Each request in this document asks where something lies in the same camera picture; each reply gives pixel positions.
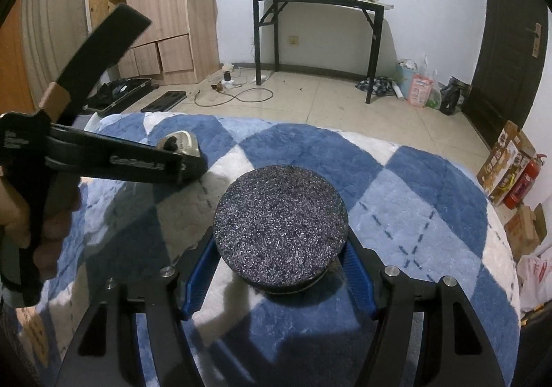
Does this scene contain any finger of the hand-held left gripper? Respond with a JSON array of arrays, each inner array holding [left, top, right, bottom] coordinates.
[[38, 5, 152, 126], [179, 153, 207, 186]]

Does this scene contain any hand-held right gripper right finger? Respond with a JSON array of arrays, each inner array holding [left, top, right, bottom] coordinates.
[[340, 236, 496, 387]]

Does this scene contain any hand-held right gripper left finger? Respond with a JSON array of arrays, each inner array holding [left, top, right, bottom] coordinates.
[[56, 236, 218, 387]]

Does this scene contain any wide black foam cylinder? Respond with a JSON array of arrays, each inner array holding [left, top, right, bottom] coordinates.
[[213, 163, 350, 296]]

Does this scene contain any person's left hand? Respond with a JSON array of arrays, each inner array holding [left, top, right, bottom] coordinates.
[[0, 175, 82, 283]]

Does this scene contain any black open case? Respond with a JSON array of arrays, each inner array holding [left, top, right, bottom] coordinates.
[[84, 77, 154, 114]]

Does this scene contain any wooden wardrobe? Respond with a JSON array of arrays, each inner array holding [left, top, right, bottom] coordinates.
[[88, 0, 220, 86]]

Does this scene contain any beige curtain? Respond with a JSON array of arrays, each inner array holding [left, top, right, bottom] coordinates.
[[19, 0, 93, 112]]

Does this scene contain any black flat tray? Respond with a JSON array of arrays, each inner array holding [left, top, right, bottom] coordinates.
[[141, 90, 187, 112]]

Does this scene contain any blue white checked rug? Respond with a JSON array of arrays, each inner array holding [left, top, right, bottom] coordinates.
[[26, 111, 522, 387]]

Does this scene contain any white power strip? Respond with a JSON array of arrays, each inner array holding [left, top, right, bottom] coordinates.
[[209, 63, 244, 92]]

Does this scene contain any brown wooden door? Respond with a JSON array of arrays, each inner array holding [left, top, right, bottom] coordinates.
[[0, 0, 37, 114]]

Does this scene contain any brown cardboard box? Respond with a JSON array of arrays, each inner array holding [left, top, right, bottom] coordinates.
[[504, 204, 548, 262]]

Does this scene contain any white red plastic bag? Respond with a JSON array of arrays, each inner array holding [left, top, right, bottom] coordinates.
[[515, 251, 552, 312]]

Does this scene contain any printed cardboard box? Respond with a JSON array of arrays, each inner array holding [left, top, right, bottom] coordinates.
[[476, 120, 536, 207]]

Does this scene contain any red fire extinguisher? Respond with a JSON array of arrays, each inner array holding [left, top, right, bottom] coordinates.
[[502, 154, 542, 210]]

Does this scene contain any plaid cloth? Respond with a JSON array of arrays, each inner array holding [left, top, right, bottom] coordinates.
[[356, 77, 400, 95]]

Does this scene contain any clear plastic bag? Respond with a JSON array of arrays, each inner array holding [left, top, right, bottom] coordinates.
[[425, 70, 444, 109]]

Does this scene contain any pink packet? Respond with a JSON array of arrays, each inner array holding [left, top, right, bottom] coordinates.
[[407, 73, 433, 107]]

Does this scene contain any light blue trash bin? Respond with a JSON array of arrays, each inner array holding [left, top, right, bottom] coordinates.
[[396, 60, 418, 97]]

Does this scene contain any black bag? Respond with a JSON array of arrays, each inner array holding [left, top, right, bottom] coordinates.
[[440, 77, 471, 116]]

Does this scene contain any dark door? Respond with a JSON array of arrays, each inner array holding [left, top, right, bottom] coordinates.
[[463, 0, 548, 150]]

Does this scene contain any black cable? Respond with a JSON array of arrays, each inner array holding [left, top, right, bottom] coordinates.
[[194, 87, 274, 107]]

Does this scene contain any door handle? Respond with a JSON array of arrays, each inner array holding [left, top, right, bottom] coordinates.
[[527, 22, 542, 59]]

